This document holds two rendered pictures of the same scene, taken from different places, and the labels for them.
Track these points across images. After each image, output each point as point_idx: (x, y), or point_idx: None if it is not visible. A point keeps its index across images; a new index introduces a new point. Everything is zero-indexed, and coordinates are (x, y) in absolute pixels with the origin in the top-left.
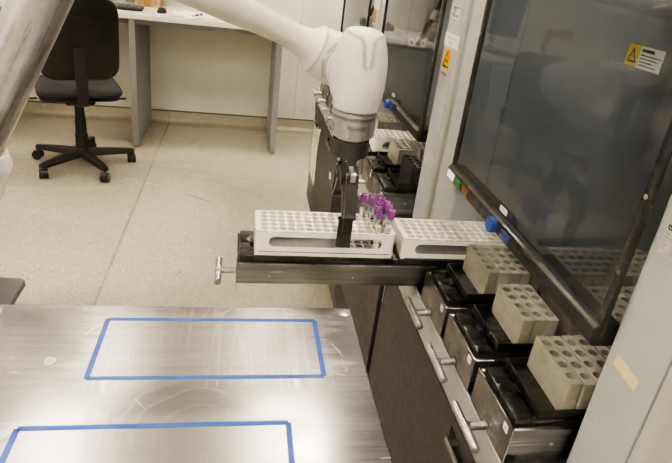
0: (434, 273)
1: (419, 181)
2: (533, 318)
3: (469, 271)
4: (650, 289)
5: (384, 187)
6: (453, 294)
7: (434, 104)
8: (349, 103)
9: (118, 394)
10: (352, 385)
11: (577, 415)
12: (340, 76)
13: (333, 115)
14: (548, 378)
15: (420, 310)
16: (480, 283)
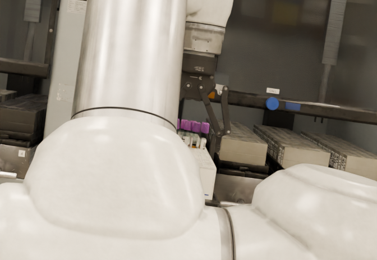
0: (226, 169)
1: (50, 124)
2: (326, 151)
3: (233, 159)
4: None
5: (24, 143)
6: (259, 173)
7: (64, 33)
8: (226, 17)
9: None
10: None
11: None
12: None
13: (208, 32)
14: (370, 172)
15: (243, 202)
16: (256, 159)
